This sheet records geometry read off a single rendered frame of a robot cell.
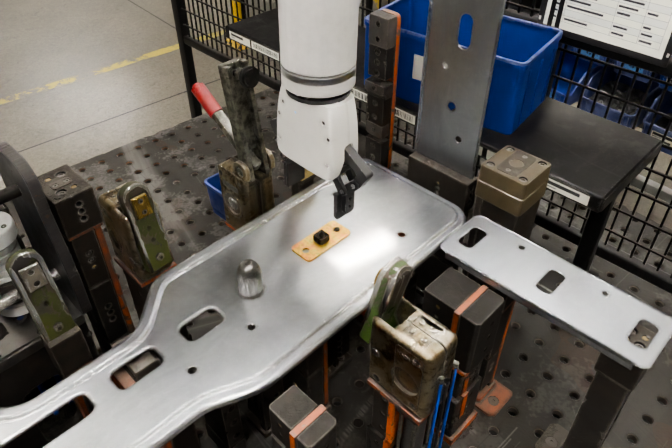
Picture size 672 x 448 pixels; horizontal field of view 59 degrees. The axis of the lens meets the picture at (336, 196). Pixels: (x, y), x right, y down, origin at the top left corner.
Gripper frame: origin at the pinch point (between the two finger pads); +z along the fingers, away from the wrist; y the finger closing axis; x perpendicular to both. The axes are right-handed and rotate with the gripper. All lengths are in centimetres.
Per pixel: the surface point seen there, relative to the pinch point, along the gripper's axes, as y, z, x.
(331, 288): 7.5, 8.7, -5.0
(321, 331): 11.3, 9.1, -10.5
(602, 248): 23, 32, 55
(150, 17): -321, 113, 150
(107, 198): -20.6, 2.3, -19.2
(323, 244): 1.2, 8.5, -0.2
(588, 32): 8, -8, 55
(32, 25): -365, 114, 87
